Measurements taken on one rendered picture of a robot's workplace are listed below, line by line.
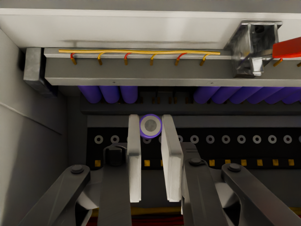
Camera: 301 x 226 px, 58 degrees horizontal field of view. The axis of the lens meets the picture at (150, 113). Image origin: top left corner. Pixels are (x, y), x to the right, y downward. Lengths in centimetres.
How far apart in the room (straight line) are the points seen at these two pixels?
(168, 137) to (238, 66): 8
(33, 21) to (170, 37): 9
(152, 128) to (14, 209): 13
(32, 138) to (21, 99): 5
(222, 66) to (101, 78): 10
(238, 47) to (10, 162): 19
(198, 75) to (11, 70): 14
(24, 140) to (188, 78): 15
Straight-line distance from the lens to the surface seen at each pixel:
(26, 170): 27
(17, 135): 25
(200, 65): 23
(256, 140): 38
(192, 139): 36
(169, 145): 15
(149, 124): 20
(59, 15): 19
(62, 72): 23
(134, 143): 16
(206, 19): 19
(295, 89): 30
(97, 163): 35
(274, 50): 17
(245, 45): 20
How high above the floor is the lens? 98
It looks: 5 degrees up
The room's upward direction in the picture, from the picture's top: 180 degrees counter-clockwise
